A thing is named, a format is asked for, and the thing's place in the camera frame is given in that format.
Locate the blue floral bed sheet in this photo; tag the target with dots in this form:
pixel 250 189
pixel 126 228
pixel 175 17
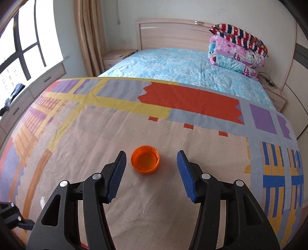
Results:
pixel 180 65

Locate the orange bottle cap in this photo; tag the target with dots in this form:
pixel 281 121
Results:
pixel 145 159

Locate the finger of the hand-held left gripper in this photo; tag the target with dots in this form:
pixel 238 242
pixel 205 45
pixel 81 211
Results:
pixel 14 216

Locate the dark framed window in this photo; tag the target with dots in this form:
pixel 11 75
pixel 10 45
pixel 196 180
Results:
pixel 26 36

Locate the beige curtain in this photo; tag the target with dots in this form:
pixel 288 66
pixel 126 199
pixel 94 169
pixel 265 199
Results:
pixel 90 36

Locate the window seat drawer cabinet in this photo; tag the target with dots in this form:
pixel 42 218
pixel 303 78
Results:
pixel 36 89

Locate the wooden nightstand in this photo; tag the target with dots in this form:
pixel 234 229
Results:
pixel 115 60
pixel 276 98

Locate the dark cloth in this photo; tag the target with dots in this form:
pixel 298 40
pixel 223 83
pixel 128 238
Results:
pixel 13 95

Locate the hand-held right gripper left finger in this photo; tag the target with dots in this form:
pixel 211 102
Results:
pixel 116 178

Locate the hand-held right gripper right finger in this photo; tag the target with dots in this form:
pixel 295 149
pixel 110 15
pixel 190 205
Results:
pixel 186 178

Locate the pink folded quilt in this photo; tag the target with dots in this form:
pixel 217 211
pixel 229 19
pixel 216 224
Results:
pixel 231 55

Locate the white wardrobe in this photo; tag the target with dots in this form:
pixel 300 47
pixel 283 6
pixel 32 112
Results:
pixel 298 84

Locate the colourful patterned blanket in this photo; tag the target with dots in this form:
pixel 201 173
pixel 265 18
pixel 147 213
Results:
pixel 120 129

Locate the striped folded quilt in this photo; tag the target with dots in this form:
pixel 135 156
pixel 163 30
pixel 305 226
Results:
pixel 240 36

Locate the wooden headboard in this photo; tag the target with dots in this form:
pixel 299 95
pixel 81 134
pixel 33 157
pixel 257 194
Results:
pixel 173 33

